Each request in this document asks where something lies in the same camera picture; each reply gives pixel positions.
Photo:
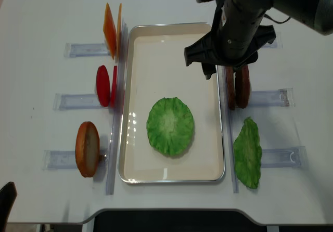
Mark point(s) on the right orange cheese slice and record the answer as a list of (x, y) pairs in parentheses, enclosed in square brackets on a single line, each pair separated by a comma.
[(118, 33)]

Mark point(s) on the black object bottom left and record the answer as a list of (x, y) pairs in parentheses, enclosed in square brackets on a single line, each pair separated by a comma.
[(7, 197)]

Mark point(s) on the rear brown meat patty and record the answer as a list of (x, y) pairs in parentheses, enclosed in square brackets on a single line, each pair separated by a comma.
[(230, 87)]

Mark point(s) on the front brown meat patty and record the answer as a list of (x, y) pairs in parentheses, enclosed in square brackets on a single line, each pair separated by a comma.
[(242, 87)]

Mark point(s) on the red tomato slice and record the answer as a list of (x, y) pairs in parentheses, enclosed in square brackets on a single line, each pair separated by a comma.
[(103, 86), (114, 88)]

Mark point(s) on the rear red tomato slice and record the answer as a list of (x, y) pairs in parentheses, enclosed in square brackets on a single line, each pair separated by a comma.
[(114, 88)]

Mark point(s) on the front red tomato slice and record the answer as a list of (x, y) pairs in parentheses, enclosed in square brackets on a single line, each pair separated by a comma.
[(103, 86)]

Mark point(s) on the green lettuce leaf in holder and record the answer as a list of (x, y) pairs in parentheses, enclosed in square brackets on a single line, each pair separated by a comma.
[(248, 154)]

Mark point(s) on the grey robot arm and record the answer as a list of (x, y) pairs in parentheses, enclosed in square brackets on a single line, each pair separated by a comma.
[(315, 14)]

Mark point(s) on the clear acrylic holder left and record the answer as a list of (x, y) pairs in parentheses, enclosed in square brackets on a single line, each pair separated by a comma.
[(64, 160)]

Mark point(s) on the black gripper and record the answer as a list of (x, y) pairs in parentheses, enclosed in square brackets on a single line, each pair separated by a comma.
[(235, 37)]

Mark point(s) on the clear acrylic holder right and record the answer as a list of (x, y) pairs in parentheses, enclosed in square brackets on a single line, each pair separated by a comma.
[(272, 111)]

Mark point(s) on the clear acrylic holder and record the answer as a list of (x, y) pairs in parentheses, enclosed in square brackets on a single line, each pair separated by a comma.
[(272, 111), (64, 160)]

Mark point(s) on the white rectangular tray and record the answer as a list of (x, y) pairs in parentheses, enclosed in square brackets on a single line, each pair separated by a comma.
[(156, 69)]

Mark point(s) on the orange cheese slice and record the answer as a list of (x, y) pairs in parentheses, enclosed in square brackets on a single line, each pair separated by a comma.
[(118, 33), (110, 31)]

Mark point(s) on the left orange cheese slice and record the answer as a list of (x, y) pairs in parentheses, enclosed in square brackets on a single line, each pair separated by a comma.
[(110, 31)]

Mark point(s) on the brown meat patty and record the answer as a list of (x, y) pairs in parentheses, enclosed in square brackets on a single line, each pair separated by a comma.
[(242, 87), (230, 87)]

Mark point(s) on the green lettuce leaf picked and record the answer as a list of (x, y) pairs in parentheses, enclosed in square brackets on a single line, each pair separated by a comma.
[(170, 127)]

